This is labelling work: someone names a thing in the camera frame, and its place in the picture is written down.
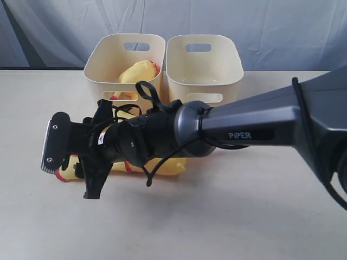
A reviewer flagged headless yellow rubber chicken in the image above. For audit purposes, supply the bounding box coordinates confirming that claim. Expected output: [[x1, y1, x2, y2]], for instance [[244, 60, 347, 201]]
[[110, 60, 158, 100]]

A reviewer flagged cream bin marked X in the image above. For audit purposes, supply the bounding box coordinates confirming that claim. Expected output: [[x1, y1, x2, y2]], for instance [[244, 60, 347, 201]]
[[84, 33, 166, 111]]

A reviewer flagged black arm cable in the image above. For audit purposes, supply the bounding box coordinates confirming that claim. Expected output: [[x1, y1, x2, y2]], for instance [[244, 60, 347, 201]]
[[86, 77, 347, 212]]

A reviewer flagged whole yellow rubber chicken back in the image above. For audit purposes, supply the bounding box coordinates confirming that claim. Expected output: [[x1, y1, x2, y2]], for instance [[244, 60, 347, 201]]
[[112, 107, 136, 122]]

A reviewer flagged blue-grey backdrop curtain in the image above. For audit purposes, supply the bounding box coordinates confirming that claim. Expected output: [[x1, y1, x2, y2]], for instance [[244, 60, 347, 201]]
[[1, 1, 346, 70]]

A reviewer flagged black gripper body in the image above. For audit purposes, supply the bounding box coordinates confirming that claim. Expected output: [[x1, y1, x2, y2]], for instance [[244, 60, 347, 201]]
[[67, 110, 178, 167]]

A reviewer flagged whole yellow rubber chicken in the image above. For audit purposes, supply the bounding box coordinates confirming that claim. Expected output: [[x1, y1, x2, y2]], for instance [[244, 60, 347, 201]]
[[54, 154, 187, 182], [112, 107, 136, 122]]

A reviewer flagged cream bin marked O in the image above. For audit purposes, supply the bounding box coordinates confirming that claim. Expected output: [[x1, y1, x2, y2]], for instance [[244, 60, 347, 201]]
[[165, 34, 244, 106]]

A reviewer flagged whole yellow rubber chicken front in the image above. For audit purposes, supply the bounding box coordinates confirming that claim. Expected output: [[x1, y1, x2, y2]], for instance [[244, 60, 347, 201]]
[[54, 154, 187, 182]]

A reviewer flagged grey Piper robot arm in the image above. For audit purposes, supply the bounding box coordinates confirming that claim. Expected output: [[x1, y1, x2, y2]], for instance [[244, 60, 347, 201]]
[[41, 67, 346, 207]]

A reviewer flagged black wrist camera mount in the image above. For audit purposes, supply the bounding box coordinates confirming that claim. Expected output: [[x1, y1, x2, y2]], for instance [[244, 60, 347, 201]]
[[79, 99, 113, 199]]

